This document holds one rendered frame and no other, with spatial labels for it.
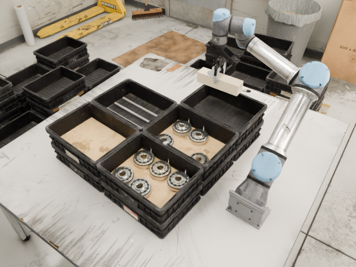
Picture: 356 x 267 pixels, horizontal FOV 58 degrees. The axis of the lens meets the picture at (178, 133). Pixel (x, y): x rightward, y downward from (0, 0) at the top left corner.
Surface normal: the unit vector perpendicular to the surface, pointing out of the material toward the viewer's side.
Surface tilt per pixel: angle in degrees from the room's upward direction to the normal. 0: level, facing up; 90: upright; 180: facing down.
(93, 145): 0
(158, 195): 0
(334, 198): 0
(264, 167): 49
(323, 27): 90
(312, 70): 34
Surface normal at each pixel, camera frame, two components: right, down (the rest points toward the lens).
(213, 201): 0.00, -0.74
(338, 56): -0.54, 0.36
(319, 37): -0.57, 0.55
